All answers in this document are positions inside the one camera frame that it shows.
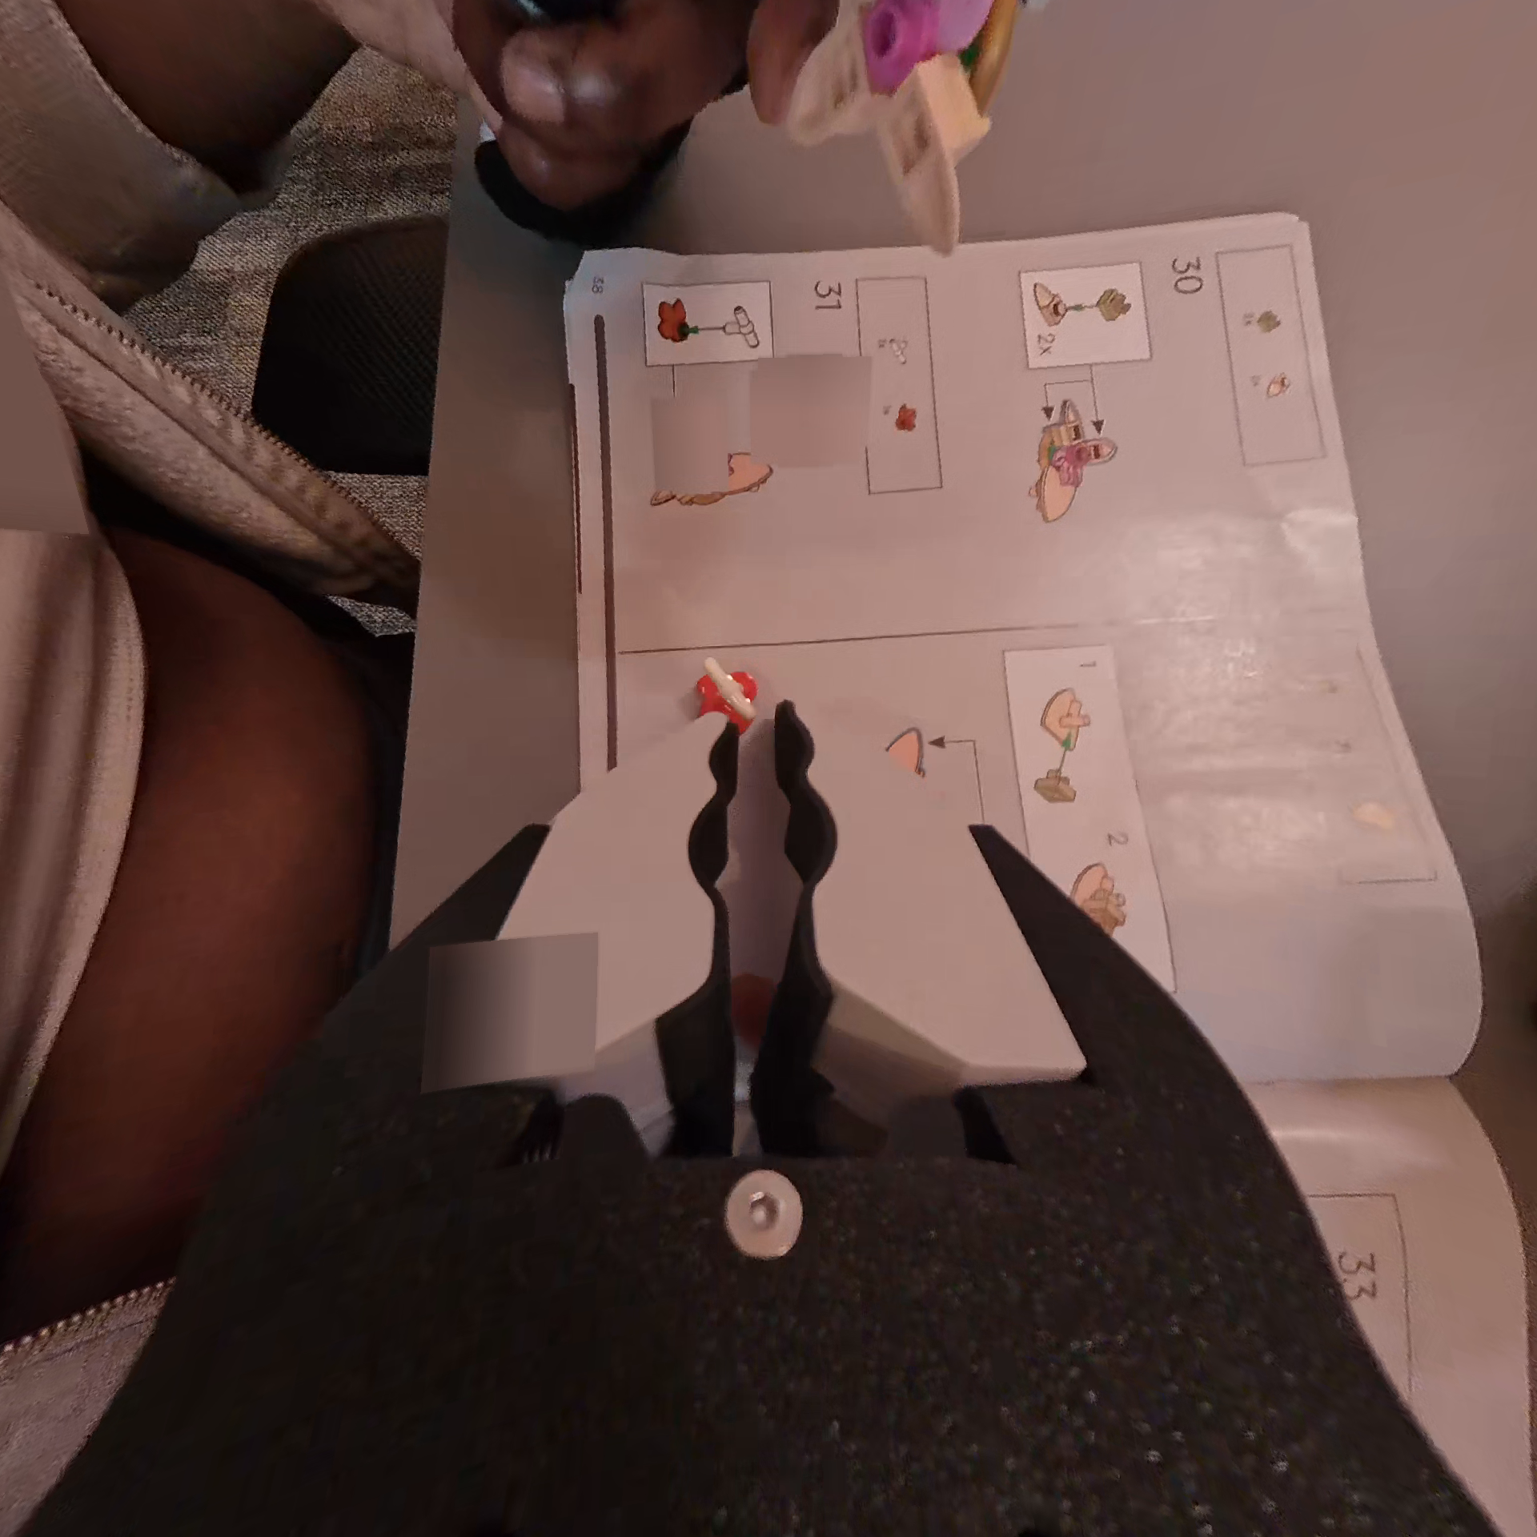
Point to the pink brick orchid flower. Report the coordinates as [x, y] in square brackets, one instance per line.
[891, 36]

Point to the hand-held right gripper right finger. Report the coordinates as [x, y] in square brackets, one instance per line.
[935, 948]

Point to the person's left leg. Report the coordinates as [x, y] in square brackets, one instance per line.
[226, 71]

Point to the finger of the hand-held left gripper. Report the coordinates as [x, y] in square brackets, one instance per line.
[788, 53]
[917, 167]

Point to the person's right leg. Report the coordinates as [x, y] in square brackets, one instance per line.
[226, 866]

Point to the person's leg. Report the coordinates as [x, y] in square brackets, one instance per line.
[226, 866]
[226, 71]

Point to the brick set instruction booklet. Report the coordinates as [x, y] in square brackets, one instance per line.
[962, 578]

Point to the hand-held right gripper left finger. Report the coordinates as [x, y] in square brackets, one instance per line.
[625, 840]

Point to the grey desk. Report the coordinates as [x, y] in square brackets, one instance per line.
[503, 541]

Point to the person's beige jacket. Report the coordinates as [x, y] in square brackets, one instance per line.
[179, 397]

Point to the person's left hand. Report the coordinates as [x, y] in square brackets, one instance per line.
[577, 84]

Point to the black mesh office chair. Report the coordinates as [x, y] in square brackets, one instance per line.
[349, 349]

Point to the red flower brick piece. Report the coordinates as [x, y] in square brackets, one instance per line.
[725, 693]

